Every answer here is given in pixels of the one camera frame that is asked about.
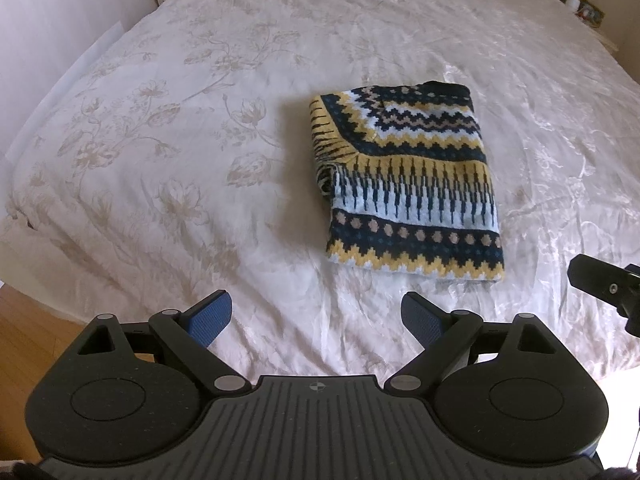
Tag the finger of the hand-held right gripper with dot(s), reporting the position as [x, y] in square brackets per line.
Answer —
[605, 282]

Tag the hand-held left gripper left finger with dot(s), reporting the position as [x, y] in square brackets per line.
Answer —
[210, 317]

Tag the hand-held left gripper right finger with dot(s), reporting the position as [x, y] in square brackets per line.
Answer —
[422, 319]

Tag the navy yellow patterned knit sweater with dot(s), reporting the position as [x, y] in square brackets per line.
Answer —
[415, 185]

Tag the dark picture frame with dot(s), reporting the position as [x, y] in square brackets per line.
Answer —
[589, 15]

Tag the white floral bedspread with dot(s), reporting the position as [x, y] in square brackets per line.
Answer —
[175, 135]

